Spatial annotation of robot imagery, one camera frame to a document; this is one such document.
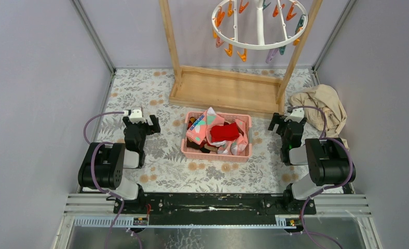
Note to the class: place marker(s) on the brown argyle sock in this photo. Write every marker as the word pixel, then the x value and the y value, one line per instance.
pixel 203 147

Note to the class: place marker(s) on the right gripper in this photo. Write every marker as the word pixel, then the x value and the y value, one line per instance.
pixel 278 119

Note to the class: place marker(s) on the wooden hanger stand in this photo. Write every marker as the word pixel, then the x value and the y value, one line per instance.
pixel 252 94

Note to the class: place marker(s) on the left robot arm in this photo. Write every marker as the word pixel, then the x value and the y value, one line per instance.
pixel 104 162

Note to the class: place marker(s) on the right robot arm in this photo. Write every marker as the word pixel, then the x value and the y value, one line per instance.
pixel 328 160

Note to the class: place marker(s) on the white round clip hanger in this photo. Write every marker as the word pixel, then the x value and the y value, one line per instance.
pixel 270 27

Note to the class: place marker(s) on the floral table mat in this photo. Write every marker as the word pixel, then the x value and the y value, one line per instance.
pixel 166 169

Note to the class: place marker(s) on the pink plastic basket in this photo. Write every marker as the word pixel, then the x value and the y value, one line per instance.
pixel 229 118

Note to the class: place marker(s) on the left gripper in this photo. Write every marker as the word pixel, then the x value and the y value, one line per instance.
pixel 151 128

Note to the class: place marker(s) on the beige crumpled cloth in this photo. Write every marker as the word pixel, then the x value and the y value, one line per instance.
pixel 323 109

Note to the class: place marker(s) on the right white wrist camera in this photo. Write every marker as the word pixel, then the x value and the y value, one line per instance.
pixel 296 114

